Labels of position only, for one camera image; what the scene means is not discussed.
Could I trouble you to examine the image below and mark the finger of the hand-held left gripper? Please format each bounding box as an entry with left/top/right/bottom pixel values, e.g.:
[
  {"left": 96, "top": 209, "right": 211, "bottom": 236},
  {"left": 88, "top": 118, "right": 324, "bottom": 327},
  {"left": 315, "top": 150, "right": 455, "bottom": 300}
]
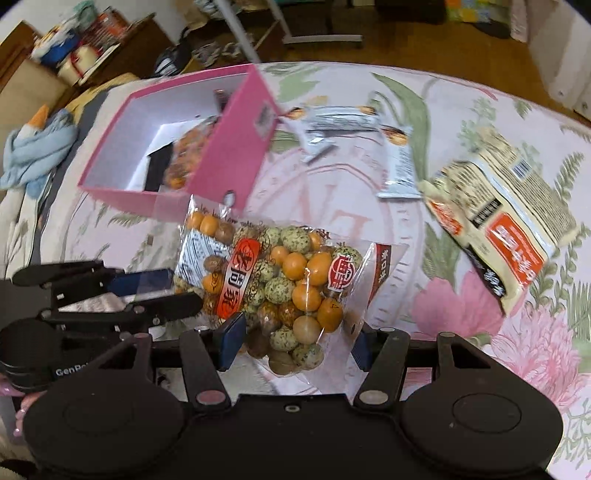
[
  {"left": 41, "top": 292, "right": 204, "bottom": 329},
  {"left": 11, "top": 261, "right": 175, "bottom": 298}
]

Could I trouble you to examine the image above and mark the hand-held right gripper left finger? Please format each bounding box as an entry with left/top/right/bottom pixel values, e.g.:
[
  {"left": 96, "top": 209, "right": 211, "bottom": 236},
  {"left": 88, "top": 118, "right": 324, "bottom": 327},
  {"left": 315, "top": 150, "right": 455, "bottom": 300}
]
[{"left": 107, "top": 311, "right": 247, "bottom": 414}]

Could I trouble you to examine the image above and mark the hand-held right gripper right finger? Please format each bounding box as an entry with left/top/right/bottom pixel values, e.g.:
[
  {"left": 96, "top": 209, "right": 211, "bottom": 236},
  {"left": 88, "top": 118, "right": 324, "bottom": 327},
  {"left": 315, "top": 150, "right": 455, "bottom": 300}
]
[{"left": 351, "top": 323, "right": 490, "bottom": 409}]

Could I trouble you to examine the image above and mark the large clear coated peanut bag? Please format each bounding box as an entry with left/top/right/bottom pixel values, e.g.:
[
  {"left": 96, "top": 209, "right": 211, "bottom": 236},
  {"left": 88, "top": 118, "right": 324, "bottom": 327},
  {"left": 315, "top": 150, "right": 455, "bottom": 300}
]
[{"left": 173, "top": 196, "right": 409, "bottom": 393}]

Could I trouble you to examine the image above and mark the plain black snack packet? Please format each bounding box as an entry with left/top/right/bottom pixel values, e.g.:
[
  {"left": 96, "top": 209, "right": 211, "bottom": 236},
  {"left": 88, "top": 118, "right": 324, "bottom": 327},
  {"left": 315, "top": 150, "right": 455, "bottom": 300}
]
[{"left": 144, "top": 142, "right": 175, "bottom": 193}]

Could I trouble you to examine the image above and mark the small clear coated peanut bag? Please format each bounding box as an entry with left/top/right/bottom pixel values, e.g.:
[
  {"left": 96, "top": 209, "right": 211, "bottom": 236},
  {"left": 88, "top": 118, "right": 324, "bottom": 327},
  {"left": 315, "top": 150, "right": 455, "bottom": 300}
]
[{"left": 164, "top": 116, "right": 219, "bottom": 191}]

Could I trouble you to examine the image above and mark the pink cardboard box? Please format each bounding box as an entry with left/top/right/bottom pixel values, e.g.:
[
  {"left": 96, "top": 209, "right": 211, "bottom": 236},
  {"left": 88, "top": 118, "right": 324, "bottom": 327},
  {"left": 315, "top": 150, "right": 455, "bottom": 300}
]
[{"left": 78, "top": 64, "right": 281, "bottom": 222}]

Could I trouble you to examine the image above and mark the person's left hand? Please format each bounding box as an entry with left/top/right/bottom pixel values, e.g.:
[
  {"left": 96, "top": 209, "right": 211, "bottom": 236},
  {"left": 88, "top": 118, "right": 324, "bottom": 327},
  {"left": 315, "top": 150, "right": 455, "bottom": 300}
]
[{"left": 0, "top": 373, "right": 47, "bottom": 444}]

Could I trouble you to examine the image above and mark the light blue cloth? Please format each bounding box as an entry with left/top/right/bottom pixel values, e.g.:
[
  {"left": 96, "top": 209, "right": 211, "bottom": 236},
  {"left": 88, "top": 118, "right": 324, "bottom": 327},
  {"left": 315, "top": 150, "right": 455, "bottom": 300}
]
[{"left": 0, "top": 105, "right": 80, "bottom": 191}]

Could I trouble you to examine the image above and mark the grey snack packet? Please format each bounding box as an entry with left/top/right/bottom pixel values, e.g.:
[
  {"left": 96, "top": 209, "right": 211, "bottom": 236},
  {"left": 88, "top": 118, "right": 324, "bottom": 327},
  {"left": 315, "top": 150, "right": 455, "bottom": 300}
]
[
  {"left": 283, "top": 105, "right": 380, "bottom": 134},
  {"left": 299, "top": 130, "right": 336, "bottom": 164},
  {"left": 378, "top": 124, "right": 424, "bottom": 200}
]

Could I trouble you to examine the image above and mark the cream snack bag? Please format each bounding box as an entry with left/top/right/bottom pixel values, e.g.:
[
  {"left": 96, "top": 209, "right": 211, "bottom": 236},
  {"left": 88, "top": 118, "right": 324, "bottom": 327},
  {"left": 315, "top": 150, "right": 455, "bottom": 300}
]
[{"left": 418, "top": 133, "right": 579, "bottom": 318}]

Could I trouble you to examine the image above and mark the black backpack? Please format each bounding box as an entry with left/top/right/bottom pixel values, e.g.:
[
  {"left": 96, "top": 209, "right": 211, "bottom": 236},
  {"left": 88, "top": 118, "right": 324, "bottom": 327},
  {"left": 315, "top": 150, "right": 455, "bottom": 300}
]
[{"left": 154, "top": 43, "right": 193, "bottom": 78}]

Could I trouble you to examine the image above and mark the wooden cabinet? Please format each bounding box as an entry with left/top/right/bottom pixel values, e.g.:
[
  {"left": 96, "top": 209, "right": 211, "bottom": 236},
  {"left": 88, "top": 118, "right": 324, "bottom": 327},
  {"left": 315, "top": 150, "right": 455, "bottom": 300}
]
[{"left": 0, "top": 13, "right": 177, "bottom": 118}]

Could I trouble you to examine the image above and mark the pair of shoes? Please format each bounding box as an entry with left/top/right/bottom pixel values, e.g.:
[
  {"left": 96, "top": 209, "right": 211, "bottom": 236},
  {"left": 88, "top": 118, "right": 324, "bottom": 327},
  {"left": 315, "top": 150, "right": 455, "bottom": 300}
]
[{"left": 191, "top": 41, "right": 232, "bottom": 64}]

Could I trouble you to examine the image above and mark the colourful gift bag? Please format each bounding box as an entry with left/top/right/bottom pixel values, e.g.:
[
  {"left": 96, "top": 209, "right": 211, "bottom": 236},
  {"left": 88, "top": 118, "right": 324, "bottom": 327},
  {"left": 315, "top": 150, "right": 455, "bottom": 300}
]
[{"left": 444, "top": 0, "right": 514, "bottom": 25}]

